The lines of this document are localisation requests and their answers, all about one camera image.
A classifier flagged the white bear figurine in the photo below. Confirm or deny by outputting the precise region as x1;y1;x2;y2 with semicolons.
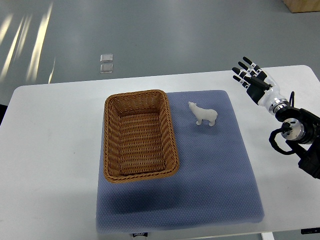
188;101;218;127

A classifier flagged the wooden box corner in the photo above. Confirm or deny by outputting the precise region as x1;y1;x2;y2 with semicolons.
283;0;320;13

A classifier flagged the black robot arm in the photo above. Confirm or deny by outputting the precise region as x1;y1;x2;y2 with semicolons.
269;92;320;179

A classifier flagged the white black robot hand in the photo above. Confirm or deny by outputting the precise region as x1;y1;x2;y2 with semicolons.
232;56;289;115

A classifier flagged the lower floor outlet plate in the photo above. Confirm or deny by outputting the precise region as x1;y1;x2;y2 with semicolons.
100;62;114;73

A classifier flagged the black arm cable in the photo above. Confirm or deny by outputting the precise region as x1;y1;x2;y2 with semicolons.
268;127;296;155

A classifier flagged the black table control panel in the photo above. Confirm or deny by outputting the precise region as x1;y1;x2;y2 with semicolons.
300;227;320;235

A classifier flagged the blue quilted mat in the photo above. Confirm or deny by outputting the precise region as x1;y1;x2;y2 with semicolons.
96;90;264;234

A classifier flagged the black table label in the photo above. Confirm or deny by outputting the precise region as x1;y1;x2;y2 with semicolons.
132;232;148;238

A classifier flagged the floor outlet plate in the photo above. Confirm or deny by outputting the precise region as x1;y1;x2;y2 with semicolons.
100;62;114;73
100;53;113;63

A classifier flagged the upper floor outlet plate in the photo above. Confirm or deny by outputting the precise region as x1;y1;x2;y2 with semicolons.
100;53;113;63

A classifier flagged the brown wicker basket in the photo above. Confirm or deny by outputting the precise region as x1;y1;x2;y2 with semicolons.
103;89;180;184

